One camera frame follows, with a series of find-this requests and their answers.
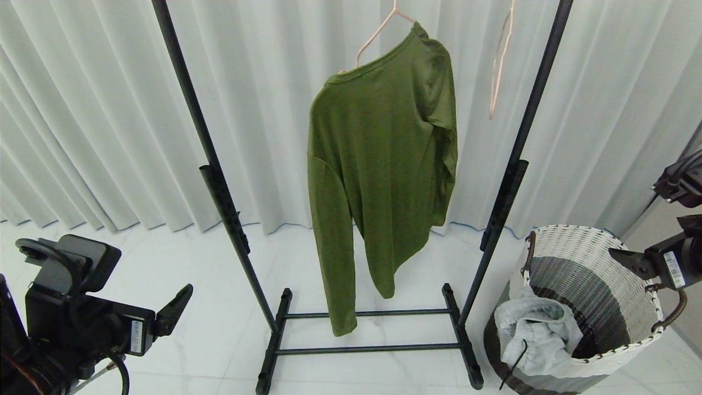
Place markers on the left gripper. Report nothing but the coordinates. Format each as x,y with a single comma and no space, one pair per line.
82,329

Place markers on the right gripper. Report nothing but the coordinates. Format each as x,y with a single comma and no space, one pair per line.
685,252

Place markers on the pale grey shorts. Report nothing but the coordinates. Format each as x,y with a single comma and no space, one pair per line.
537,334

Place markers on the pink clothes hanger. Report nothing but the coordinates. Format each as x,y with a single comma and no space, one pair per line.
380,28
491,109

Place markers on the green long-sleeved shirt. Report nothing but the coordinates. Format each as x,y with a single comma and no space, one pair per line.
384,164

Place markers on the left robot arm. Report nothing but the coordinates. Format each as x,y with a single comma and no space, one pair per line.
11,340

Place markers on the white laundry basket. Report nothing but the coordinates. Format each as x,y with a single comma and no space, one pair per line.
576,247

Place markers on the black clothes rack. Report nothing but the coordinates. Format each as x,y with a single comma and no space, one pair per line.
219,192

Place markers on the white curtain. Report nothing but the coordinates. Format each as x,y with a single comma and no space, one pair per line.
82,109

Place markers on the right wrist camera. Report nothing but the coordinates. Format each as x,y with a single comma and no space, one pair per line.
683,181

